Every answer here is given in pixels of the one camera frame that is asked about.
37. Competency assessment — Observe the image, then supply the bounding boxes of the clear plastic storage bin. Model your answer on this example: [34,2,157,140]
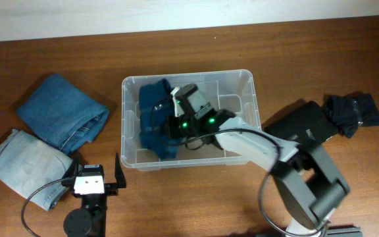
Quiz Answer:
[120,69,261,171]

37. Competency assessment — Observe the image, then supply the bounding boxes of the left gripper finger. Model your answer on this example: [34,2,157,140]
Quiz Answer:
[114,153,126,188]
[64,158,79,178]

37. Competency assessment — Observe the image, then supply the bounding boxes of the black camera cable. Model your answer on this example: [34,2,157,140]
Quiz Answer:
[20,176,76,237]
[149,98,328,237]

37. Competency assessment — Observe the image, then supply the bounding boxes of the left black camera cable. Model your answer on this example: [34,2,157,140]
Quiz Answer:
[20,176,76,237]

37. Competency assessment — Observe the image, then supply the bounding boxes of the light blue jeans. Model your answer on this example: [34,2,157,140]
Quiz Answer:
[0,129,72,198]

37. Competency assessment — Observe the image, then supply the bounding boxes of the black taped garment bundle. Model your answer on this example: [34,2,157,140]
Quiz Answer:
[324,93,379,138]

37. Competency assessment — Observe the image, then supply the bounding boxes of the right black camera cable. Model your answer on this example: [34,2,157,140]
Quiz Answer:
[149,98,328,237]

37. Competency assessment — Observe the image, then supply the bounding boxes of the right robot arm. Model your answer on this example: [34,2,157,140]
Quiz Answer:
[163,84,350,236]

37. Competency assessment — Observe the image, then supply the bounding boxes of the dark blue folded jeans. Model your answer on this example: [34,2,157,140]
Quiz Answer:
[16,74,109,155]

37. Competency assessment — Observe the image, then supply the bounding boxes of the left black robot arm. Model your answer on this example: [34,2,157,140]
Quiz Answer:
[61,155,126,237]

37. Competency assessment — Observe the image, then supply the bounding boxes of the teal blue taped garment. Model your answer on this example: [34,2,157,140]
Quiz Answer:
[139,78,182,159]

